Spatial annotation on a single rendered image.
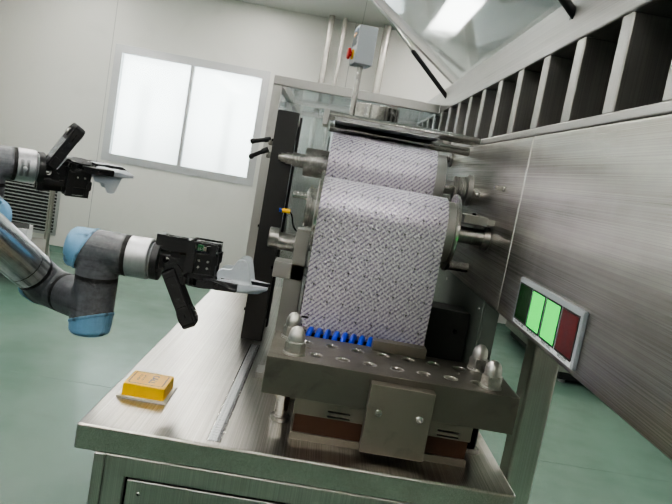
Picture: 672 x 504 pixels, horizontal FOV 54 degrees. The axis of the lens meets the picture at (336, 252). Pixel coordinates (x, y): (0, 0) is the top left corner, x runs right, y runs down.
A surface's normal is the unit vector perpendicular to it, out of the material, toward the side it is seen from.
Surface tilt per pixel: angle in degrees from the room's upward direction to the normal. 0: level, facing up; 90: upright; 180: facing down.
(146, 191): 90
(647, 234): 90
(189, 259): 89
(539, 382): 90
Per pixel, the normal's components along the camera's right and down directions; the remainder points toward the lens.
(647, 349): -0.98, -0.18
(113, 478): 0.00, 0.12
